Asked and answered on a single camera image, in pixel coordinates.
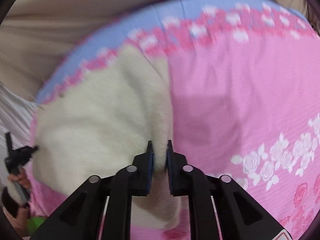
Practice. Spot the green object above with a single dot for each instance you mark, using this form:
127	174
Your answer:
33	223

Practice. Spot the cream sweater with black hearts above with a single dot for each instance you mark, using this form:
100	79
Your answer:
99	125

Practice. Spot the person's left hand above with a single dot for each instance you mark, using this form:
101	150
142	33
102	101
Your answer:
15	208

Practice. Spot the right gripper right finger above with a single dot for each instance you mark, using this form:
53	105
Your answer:
219	208

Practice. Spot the pink floral bed sheet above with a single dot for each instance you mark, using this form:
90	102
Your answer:
244	89

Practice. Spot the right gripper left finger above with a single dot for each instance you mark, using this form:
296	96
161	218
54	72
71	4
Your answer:
100	208

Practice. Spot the beige curtain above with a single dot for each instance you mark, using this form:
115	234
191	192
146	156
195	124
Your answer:
36	34

